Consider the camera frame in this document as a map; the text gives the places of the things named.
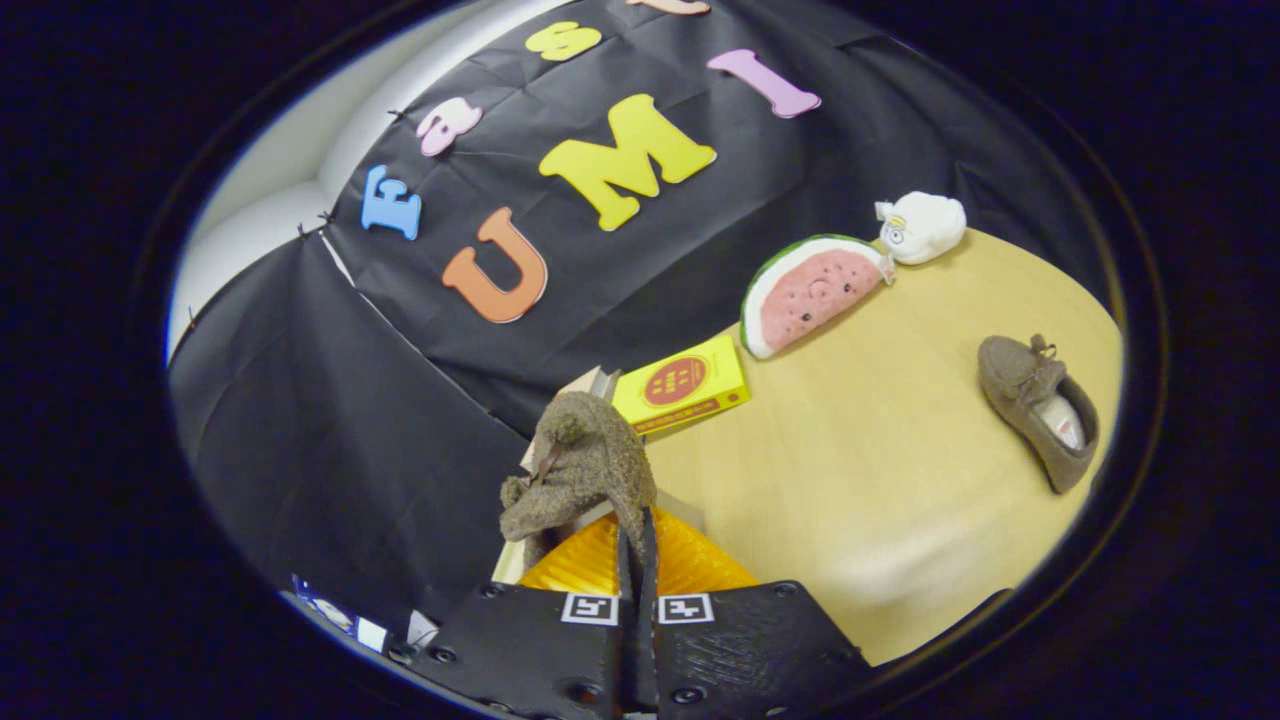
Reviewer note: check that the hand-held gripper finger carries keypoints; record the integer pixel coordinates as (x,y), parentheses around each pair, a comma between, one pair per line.
(648,620)
(628,620)

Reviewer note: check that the cream storage box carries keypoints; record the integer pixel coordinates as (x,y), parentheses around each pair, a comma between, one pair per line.
(506,568)

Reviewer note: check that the brown fuzzy shoe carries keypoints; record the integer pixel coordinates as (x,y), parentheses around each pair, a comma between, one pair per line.
(590,460)
(1025,385)

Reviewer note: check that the yellow book with red circle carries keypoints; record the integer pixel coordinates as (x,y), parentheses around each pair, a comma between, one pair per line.
(680,385)

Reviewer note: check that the black backdrop cloth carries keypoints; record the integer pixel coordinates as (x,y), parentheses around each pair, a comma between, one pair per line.
(330,440)

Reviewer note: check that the watermelon slice plush toy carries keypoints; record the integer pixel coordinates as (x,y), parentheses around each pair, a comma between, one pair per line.
(810,295)

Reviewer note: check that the white plush toy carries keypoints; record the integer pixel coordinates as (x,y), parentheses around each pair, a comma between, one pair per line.
(925,228)

